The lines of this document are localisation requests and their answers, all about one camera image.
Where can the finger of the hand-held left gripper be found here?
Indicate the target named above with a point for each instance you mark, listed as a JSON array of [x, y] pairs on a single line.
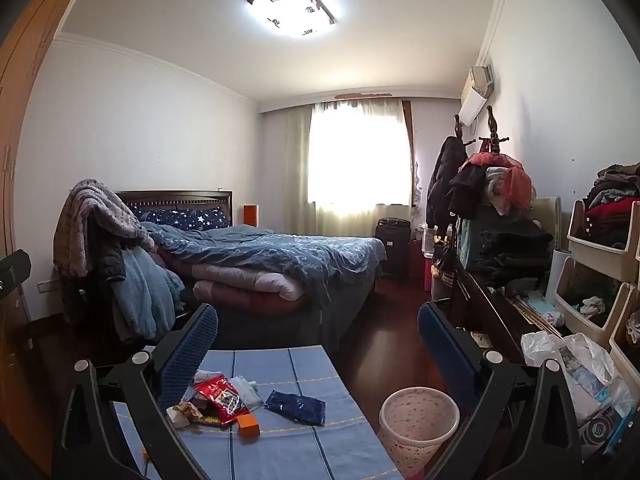
[[15, 272]]

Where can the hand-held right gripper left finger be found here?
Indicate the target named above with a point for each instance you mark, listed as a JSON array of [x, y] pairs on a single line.
[[187, 350]]

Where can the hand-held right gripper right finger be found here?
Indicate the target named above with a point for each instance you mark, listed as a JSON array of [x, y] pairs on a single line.
[[445, 355]]

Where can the red snack wrapper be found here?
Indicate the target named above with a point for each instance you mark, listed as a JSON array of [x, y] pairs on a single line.
[[220, 400]]

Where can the beige tissue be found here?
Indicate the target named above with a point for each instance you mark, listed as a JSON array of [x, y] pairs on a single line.
[[187, 412]]

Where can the pink dotted waste bin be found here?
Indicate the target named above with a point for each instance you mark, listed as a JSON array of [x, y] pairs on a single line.
[[417, 420]]

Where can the small orange box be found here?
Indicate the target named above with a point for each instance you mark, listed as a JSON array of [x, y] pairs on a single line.
[[248, 423]]

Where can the dark wooden dresser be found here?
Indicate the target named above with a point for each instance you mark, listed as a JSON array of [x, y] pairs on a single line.
[[495, 310]]

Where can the clear plastic wrapper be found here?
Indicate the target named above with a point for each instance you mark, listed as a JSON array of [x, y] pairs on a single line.
[[247, 392]]

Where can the pink folded quilt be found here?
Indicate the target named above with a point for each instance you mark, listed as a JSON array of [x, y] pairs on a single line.
[[240, 285]]

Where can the pink storage box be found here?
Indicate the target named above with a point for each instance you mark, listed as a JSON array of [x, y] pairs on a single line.
[[428, 272]]

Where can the grey fleece blanket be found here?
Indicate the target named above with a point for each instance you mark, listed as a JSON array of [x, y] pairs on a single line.
[[95, 215]]

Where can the dark wooden bed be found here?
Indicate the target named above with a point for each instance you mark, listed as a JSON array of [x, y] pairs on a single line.
[[340, 310]]

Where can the stack of dark folded clothes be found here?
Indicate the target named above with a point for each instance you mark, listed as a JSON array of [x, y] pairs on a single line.
[[510, 255]]

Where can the dark blue packet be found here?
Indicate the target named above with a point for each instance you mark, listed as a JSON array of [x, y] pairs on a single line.
[[295, 406]]

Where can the black suitcase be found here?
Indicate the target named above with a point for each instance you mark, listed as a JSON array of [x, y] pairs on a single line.
[[392, 245]]

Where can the white plastic bag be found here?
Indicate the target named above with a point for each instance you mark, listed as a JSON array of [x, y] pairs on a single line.
[[570, 360]]

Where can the dark blue star pillow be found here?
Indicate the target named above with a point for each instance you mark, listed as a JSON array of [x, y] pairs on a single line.
[[185, 217]]

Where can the blue patterned duvet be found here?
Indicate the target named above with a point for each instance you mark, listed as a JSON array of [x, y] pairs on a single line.
[[280, 255]]

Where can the orange nightstand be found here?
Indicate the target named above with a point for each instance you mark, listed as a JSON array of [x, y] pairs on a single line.
[[250, 213]]

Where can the brown wooden wardrobe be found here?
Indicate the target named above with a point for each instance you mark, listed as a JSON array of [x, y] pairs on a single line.
[[20, 110]]

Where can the beige storage bin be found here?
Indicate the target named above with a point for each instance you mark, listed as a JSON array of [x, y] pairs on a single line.
[[597, 252], [607, 327]]

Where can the white upright panel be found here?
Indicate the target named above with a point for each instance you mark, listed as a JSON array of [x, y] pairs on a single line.
[[547, 220]]

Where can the black hanging coat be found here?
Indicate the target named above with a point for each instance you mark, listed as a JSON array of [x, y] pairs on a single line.
[[440, 180]]

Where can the red cloth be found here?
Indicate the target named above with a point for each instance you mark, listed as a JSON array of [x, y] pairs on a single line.
[[517, 182]]

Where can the sheer window curtain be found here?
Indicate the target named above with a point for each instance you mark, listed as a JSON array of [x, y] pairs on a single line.
[[350, 160]]

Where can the wooden coat rack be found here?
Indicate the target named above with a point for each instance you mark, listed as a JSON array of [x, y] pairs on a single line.
[[457, 122], [492, 130]]

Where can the pile of dark clothes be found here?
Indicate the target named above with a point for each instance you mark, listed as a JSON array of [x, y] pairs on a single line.
[[615, 200]]

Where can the square ceiling light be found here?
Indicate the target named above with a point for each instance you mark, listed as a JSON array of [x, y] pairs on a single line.
[[290, 6]]

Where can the white wall socket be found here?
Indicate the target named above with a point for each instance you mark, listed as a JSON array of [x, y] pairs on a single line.
[[45, 286]]

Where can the white wall air conditioner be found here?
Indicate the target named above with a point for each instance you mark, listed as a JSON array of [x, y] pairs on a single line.
[[475, 95]]

